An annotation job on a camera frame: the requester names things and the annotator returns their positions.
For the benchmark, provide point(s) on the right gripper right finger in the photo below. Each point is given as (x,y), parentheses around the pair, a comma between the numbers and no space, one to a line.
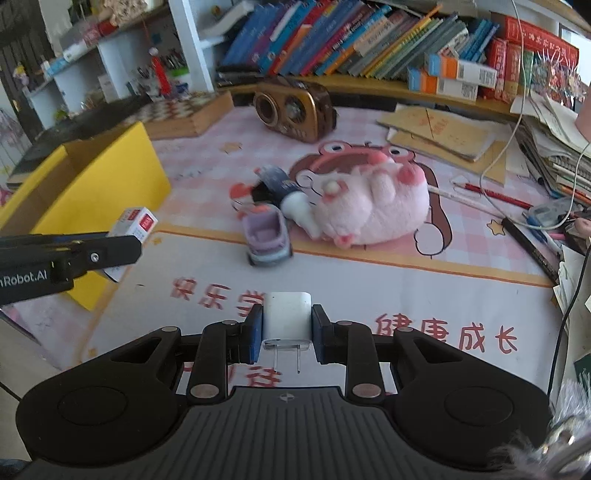
(362,353)

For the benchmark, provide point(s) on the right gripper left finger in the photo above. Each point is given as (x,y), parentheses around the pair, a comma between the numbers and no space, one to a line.
(217,347)

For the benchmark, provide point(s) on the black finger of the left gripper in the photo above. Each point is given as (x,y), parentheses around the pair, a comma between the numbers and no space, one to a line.
(37,265)

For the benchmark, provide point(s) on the white charger plug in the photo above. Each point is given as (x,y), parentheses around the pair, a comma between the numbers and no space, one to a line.
(287,324)

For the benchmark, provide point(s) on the small red white box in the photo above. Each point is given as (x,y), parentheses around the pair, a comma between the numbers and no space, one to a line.
(131,230)

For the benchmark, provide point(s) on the pink plush pig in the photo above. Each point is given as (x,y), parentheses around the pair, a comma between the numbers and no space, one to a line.
(373,204)

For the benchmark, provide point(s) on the dark blue white tube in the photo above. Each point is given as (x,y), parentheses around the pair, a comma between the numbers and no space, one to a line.
(276,187)

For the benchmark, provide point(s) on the yellow cardboard box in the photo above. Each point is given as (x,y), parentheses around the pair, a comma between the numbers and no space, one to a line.
(84,187)

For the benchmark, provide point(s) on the purple toy car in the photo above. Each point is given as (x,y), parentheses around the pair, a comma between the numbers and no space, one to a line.
(266,236)

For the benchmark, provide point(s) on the pink cartoon desk mat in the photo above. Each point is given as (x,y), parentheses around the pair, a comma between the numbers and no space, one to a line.
(469,283)

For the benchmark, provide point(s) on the red pencil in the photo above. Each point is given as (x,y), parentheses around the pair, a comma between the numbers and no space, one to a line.
(495,195)

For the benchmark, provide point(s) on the wooden chessboard box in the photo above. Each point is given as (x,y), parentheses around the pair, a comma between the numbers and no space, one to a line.
(191,117)

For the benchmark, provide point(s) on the brown paper envelopes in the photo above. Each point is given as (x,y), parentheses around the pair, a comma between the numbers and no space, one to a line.
(471,145)

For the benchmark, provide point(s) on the brown retro radio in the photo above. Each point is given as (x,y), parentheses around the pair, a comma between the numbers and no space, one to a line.
(300,110)

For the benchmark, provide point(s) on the black stapler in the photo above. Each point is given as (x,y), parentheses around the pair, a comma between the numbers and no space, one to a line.
(236,75)

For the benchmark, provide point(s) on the orange white carton lower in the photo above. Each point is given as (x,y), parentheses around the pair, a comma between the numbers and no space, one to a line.
(420,81)

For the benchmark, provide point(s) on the orange white carton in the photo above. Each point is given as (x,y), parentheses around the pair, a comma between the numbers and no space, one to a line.
(462,70)
(420,81)

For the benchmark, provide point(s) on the stack of papers notebooks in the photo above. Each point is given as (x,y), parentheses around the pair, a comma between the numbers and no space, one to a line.
(552,143)

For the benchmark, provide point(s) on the orange white carton upper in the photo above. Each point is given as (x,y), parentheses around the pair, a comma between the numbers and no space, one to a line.
(462,70)

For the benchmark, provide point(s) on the row of leaning books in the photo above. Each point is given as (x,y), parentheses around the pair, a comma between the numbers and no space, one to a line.
(369,39)

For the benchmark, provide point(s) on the white bookshelf frame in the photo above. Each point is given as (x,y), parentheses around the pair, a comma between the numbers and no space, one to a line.
(107,49)

